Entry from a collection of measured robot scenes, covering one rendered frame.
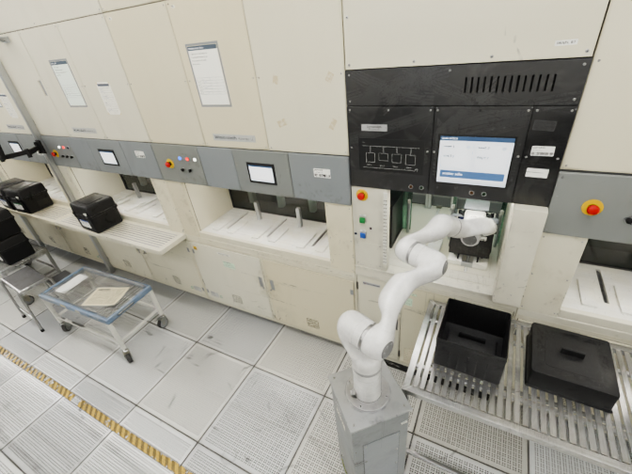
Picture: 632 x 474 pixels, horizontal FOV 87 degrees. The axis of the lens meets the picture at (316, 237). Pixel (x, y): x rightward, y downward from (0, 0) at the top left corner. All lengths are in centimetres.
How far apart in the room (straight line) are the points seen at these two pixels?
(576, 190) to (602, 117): 27
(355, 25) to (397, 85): 29
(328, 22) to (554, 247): 137
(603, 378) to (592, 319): 34
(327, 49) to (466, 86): 61
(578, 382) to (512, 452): 87
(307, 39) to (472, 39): 68
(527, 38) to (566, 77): 19
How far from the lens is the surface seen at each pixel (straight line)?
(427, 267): 134
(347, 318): 132
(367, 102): 163
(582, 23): 151
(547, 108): 154
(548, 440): 167
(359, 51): 162
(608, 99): 157
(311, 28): 170
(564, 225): 172
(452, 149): 159
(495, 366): 165
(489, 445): 247
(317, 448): 237
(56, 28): 307
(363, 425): 155
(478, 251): 207
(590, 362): 183
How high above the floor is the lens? 214
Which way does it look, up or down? 32 degrees down
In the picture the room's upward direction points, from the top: 7 degrees counter-clockwise
